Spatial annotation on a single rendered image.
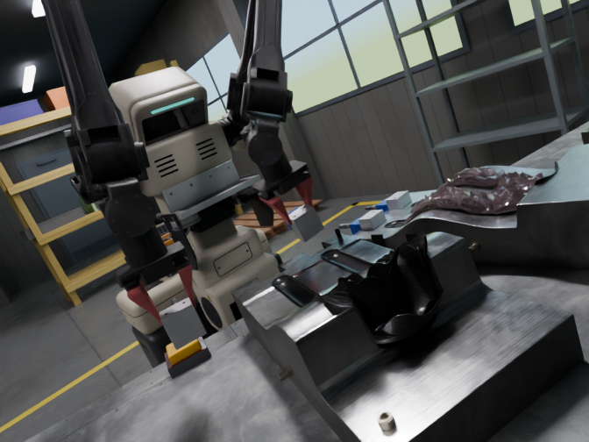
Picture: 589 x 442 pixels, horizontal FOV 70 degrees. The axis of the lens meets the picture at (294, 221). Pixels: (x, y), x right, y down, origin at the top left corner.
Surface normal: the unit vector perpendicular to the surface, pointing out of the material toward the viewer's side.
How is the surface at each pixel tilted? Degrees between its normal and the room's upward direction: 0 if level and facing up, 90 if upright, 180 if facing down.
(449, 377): 0
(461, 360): 0
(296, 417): 0
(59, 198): 90
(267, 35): 66
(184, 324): 92
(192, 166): 98
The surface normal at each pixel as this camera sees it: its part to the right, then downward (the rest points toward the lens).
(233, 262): 0.62, 0.11
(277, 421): -0.37, -0.90
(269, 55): 0.24, -0.31
